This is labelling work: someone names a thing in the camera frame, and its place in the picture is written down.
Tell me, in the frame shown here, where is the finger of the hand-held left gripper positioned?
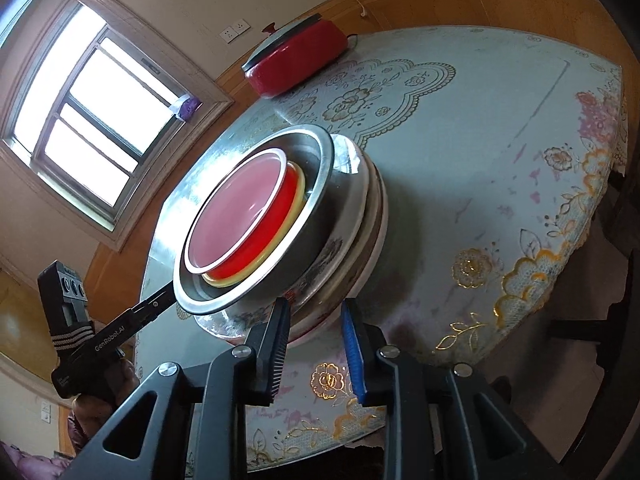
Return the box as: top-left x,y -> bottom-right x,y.
142,304 -> 173,330
127,285 -> 177,328

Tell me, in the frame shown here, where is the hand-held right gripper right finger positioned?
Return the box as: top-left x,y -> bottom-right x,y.
341,299 -> 556,480

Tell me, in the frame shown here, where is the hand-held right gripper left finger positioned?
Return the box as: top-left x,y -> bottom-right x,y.
75,297 -> 291,480

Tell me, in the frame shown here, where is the yellow plastic bowl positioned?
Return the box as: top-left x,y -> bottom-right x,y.
202,160 -> 307,289

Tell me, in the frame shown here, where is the red plastic bowl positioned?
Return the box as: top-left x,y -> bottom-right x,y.
184,147 -> 301,277

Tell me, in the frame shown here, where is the stainless steel bowl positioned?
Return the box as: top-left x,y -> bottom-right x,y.
172,124 -> 335,317

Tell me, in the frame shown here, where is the person's left forearm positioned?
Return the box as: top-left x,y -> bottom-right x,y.
66,400 -> 103,461

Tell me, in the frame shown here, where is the person's left hand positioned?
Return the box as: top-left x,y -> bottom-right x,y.
70,352 -> 140,413

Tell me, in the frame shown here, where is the wooden door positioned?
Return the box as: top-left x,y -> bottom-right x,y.
0,260 -> 61,361

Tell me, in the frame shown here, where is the purple padded fabric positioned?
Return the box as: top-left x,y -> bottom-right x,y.
0,437 -> 76,480

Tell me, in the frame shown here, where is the purple tissue pack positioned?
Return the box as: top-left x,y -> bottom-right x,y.
172,94 -> 203,122

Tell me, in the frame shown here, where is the pale blue floral tablecloth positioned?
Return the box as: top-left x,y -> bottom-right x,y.
140,25 -> 628,472

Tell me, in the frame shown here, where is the dark wooden chair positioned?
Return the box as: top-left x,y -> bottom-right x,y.
545,280 -> 640,466
597,165 -> 640,286

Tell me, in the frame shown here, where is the sliding glass window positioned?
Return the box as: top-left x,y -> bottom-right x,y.
0,0 -> 236,253

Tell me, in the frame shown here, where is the red electric cooking pot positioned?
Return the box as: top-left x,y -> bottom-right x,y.
244,21 -> 351,99

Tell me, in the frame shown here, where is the grey-green pot lid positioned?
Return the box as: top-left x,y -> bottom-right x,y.
242,16 -> 323,73

